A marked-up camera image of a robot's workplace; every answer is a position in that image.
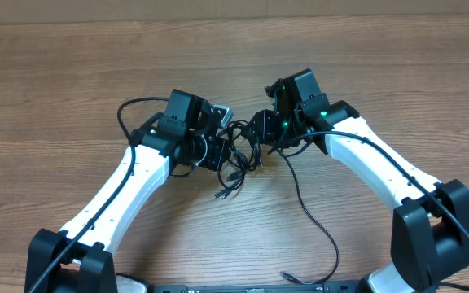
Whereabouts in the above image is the black cable silver plug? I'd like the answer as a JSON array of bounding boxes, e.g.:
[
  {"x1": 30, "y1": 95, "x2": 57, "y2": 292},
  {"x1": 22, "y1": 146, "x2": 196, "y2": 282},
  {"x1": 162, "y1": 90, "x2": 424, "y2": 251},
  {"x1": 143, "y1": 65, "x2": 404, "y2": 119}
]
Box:
[{"x1": 278, "y1": 149, "x2": 340, "y2": 285}]

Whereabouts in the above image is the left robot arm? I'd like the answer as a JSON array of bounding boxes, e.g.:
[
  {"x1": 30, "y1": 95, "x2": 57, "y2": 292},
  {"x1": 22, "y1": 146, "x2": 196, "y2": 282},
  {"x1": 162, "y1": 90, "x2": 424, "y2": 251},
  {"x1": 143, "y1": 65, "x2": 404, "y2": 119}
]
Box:
[{"x1": 24, "y1": 90, "x2": 232, "y2": 292}]

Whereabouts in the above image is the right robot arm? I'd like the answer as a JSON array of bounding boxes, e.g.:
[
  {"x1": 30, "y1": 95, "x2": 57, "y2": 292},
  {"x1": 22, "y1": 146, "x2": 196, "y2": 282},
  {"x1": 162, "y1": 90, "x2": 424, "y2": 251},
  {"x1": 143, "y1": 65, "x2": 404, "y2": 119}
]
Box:
[{"x1": 251, "y1": 69, "x2": 469, "y2": 292}]

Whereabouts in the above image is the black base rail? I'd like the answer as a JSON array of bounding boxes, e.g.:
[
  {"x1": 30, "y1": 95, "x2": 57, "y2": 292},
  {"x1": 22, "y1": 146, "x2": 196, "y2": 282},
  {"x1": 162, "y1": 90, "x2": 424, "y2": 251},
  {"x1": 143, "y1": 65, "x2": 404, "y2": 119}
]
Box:
[{"x1": 116, "y1": 279, "x2": 437, "y2": 293}]

